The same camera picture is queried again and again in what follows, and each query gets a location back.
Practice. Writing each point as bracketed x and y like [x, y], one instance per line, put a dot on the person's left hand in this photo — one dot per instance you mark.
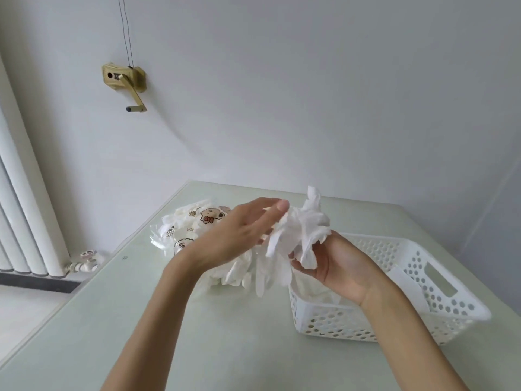
[232, 236]

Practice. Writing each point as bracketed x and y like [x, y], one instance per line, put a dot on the brass wall crank winch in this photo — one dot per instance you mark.
[138, 79]

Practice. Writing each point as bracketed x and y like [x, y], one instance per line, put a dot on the stack of white gloves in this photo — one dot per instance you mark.
[411, 289]

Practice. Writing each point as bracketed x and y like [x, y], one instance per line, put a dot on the person's right hand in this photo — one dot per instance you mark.
[346, 272]

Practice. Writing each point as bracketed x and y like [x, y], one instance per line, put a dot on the white perforated plastic basket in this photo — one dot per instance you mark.
[477, 312]

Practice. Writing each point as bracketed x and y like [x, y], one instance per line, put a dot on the clear bear-print plastic bag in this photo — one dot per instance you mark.
[203, 213]

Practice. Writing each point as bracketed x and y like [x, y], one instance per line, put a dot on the person's right forearm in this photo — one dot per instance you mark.
[411, 346]

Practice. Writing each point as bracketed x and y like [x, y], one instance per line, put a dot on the white cotton glove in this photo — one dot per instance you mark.
[301, 223]

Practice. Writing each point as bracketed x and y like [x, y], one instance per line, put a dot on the white column radiator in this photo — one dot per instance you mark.
[28, 215]

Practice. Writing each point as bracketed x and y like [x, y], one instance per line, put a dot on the person's left forearm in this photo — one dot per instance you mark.
[150, 333]

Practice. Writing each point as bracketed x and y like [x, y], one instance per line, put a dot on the white radiator valve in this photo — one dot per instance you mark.
[83, 262]

